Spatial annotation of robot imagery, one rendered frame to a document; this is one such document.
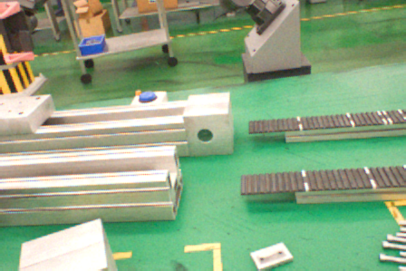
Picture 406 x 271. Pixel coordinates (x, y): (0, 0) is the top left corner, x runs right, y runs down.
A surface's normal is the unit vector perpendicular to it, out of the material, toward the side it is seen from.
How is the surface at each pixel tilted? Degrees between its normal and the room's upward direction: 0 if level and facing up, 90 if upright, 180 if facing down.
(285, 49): 90
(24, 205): 90
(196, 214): 0
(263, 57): 90
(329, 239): 0
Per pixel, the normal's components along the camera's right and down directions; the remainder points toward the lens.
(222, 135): -0.10, 0.47
